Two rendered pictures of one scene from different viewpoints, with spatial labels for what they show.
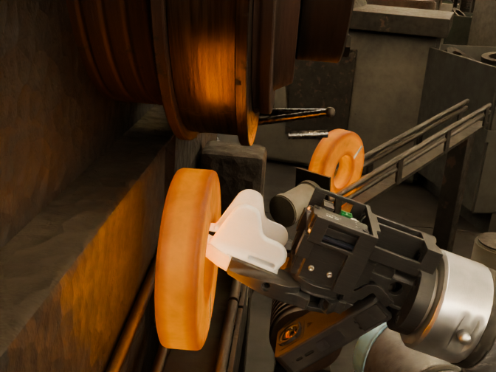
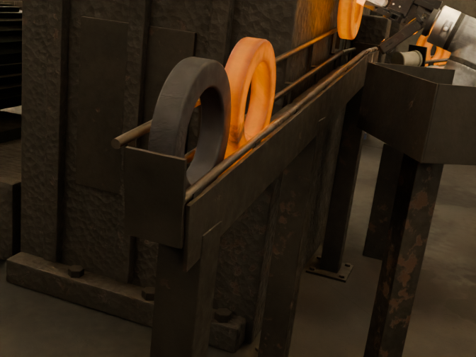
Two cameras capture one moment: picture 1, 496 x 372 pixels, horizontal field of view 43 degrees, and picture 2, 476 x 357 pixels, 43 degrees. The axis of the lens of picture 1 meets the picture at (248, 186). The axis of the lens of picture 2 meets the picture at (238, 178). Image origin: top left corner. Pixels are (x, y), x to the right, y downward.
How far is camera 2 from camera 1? 1.10 m
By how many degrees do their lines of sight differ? 15
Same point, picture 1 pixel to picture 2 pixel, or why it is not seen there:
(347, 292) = (405, 13)
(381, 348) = not seen: hidden behind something
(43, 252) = not seen: outside the picture
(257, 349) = not seen: hidden behind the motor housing
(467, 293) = (448, 14)
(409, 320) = (427, 25)
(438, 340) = (436, 30)
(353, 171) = (443, 53)
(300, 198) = (408, 55)
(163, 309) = (341, 8)
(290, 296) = (384, 12)
